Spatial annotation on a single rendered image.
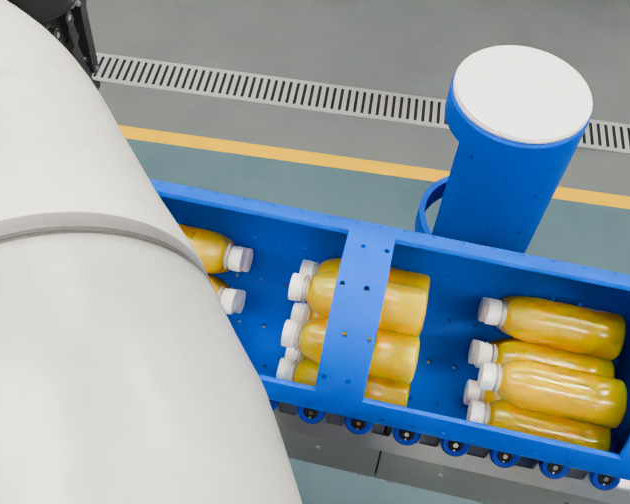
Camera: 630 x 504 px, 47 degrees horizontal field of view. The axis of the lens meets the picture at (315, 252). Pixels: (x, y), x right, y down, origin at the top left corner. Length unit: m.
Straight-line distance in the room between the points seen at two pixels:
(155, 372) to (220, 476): 0.03
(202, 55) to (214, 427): 3.01
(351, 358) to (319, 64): 2.26
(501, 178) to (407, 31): 1.87
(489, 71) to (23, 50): 1.33
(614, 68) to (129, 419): 3.30
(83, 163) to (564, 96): 1.38
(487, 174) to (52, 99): 1.30
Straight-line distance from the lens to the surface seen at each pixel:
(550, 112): 1.52
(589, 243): 2.71
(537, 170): 1.52
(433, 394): 1.19
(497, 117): 1.47
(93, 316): 0.18
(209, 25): 3.30
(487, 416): 1.08
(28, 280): 0.19
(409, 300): 1.00
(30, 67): 0.29
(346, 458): 1.23
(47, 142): 0.24
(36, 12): 0.68
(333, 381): 0.97
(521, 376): 1.04
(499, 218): 1.62
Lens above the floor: 2.03
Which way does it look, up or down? 55 degrees down
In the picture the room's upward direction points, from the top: 4 degrees clockwise
